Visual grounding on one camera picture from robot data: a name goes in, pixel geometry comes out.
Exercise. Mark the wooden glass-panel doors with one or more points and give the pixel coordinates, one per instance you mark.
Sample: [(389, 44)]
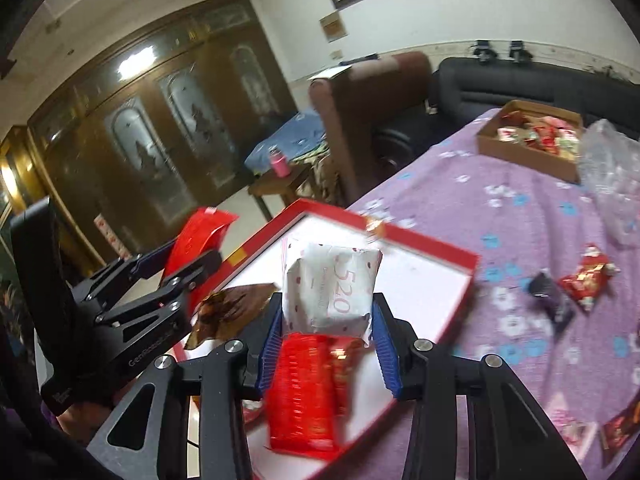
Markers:
[(150, 110)]

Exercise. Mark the brown and gold snack packet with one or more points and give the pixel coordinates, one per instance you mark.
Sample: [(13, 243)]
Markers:
[(230, 305)]

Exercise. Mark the small wrapped candy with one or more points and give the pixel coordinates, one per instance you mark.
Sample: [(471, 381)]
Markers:
[(375, 225)]

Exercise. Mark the maroon snack packet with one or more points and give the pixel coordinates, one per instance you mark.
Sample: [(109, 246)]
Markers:
[(622, 427)]

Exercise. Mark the pile of assorted snacks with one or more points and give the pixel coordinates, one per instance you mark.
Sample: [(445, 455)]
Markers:
[(545, 137)]

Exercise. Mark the wooden stool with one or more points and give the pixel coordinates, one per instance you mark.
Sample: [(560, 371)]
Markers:
[(280, 185)]

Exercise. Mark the clear plastic shopping bag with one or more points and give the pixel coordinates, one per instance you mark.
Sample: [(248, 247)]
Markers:
[(610, 170)]

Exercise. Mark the black leather sofa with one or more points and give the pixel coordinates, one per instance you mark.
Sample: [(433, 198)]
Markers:
[(500, 80)]

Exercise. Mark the black snack packet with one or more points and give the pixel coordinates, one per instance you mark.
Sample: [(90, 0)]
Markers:
[(550, 300)]

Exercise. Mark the beige patterned cloth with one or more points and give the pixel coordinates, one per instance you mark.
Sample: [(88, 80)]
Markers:
[(322, 170)]

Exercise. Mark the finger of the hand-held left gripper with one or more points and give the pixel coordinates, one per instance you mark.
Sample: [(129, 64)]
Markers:
[(190, 272), (150, 261)]

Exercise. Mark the cardboard box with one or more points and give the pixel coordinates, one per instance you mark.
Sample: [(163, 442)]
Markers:
[(525, 160)]

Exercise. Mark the long shiny red snack packet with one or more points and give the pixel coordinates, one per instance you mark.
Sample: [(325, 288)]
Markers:
[(200, 232)]

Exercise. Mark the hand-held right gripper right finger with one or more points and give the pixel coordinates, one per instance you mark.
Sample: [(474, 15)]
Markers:
[(389, 360)]

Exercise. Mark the small black device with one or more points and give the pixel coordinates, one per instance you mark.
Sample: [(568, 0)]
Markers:
[(520, 50), (485, 50)]

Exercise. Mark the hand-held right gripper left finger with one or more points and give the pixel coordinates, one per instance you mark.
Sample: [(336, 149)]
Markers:
[(270, 360)]

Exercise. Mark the small red snack packet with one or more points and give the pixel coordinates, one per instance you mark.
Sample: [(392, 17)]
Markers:
[(346, 365)]

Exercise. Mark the white pink-dotted snack packet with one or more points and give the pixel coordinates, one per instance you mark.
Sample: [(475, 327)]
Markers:
[(325, 290)]

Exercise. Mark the pink bottle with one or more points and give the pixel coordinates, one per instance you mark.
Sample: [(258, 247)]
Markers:
[(278, 164)]

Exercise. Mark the blue cloth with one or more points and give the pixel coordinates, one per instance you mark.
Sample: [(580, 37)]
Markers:
[(295, 135)]

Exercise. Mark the red white sticker strip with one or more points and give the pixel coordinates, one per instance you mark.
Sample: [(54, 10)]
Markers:
[(111, 235)]

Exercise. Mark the brown armchair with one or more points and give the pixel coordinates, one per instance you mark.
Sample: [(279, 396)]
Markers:
[(360, 125)]

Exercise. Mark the red box with white inside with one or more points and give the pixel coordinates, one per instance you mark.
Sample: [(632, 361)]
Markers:
[(425, 280)]

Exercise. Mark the small wall plaque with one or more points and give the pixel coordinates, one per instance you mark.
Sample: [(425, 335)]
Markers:
[(334, 26)]

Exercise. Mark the red ribbed snack packet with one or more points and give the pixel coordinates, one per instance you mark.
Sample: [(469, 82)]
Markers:
[(300, 400)]

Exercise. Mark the pink snack packet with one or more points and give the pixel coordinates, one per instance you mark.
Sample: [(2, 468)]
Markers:
[(572, 430)]

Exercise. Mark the red gold printed snack packet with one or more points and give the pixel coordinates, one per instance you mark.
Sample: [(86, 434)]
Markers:
[(587, 277)]

